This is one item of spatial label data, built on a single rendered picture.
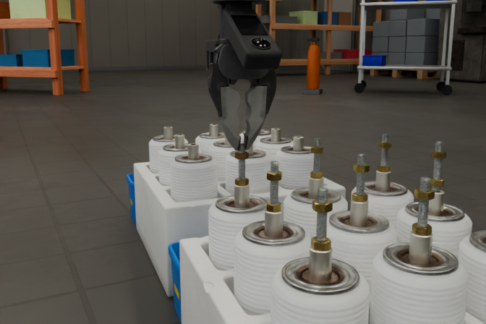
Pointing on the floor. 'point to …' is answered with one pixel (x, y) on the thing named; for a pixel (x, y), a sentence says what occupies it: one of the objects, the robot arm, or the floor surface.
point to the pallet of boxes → (408, 41)
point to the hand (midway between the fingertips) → (242, 141)
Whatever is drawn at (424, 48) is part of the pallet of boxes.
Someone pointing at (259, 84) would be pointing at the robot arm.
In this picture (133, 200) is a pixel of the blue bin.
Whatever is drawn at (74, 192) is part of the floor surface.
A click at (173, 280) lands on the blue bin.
